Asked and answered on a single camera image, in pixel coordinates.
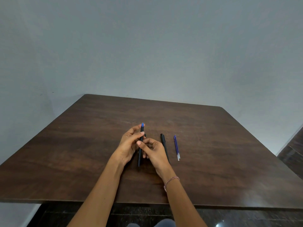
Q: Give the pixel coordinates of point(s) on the person's right hand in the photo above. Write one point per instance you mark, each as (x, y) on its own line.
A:
(157, 156)

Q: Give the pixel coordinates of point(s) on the person's left hand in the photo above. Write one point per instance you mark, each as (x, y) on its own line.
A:
(126, 148)

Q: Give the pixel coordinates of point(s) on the person's left thumb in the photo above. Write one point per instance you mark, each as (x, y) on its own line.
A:
(138, 136)

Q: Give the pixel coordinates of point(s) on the person's right thumb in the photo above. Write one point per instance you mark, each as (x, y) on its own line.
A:
(143, 148)

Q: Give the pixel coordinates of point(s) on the black pen with blue tip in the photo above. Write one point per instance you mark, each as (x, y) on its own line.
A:
(140, 158)

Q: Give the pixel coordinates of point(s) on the person's right forearm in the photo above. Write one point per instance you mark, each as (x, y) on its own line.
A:
(183, 205)

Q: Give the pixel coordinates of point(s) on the person's left forearm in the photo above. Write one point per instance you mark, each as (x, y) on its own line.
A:
(101, 196)

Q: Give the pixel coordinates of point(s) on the blue pen refill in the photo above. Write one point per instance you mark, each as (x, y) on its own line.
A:
(175, 146)

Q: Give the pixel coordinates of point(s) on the person's grey-blue trousers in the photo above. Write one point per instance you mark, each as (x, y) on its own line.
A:
(165, 223)

